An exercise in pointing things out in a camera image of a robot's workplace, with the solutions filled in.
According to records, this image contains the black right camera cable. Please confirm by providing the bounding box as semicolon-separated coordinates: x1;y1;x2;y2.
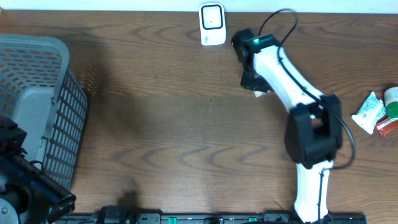
257;8;357;218

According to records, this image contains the teal wipes packet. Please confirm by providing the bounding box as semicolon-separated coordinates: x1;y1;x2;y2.
351;91;386;134

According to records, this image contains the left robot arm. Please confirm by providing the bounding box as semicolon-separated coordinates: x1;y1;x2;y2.
1;118;137;224

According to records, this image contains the white barcode scanner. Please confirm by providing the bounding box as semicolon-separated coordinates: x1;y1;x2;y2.
198;2;226;46

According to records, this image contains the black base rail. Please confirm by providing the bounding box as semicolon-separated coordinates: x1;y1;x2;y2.
55;212;368;224

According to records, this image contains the green lid jar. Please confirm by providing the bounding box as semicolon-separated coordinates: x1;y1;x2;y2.
384;86;398;118

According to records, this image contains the red candy bar wrapper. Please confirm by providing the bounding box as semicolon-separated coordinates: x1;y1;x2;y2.
375;117;397;137

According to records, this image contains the orange small box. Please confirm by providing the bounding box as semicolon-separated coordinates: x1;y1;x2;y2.
254;91;270;98

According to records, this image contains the grey plastic basket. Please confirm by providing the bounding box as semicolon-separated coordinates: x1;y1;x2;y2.
1;34;88;189

